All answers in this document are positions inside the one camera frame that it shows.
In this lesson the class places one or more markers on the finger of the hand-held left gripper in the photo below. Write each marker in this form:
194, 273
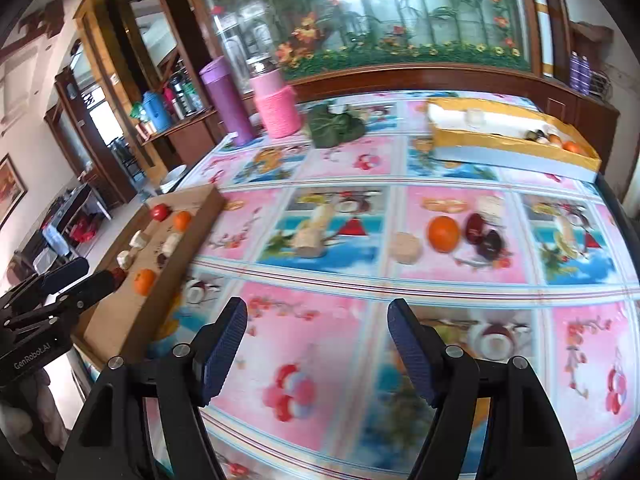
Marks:
90, 290
65, 272

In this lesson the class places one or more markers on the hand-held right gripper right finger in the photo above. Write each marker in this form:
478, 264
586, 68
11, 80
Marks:
410, 355

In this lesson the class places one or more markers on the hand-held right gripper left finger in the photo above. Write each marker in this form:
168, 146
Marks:
225, 355

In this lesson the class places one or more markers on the red date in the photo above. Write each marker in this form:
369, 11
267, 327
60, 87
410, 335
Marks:
119, 276
475, 225

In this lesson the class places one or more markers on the cardboard box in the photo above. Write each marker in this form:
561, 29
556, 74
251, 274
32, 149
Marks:
125, 320

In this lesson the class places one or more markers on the orange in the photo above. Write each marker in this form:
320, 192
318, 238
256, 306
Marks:
181, 220
145, 281
554, 139
443, 233
574, 148

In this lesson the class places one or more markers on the fruit print tablecloth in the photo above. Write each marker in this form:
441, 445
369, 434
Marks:
325, 310

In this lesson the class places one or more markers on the red tomato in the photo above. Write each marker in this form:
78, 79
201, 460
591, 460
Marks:
160, 212

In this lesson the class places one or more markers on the framed picture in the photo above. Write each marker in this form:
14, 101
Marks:
7, 185

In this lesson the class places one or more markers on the round beige rice cake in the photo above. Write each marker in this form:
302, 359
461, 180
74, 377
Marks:
406, 248

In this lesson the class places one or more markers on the dark passion fruit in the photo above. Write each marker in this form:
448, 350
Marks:
535, 135
490, 245

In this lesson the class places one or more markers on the beige rice cake block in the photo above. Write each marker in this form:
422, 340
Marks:
491, 207

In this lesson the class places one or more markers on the blue thermos jug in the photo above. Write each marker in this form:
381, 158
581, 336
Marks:
156, 110

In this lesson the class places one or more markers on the wooden shelf unit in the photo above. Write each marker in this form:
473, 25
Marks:
100, 60

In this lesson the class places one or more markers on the yellow taped white box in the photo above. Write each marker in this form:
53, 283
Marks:
500, 152

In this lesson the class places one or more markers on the purple bottle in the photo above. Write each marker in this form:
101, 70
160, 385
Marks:
227, 105

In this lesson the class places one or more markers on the green leaf bundle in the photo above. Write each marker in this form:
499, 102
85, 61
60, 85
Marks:
332, 127

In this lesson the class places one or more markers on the small white cup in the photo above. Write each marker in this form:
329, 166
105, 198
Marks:
475, 117

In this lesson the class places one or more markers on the pink knitted jar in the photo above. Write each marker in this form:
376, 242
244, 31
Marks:
277, 110

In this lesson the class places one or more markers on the flower glass panel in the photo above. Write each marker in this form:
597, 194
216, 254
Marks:
375, 5

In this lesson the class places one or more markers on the white yellow striped roll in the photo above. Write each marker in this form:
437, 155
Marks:
541, 10

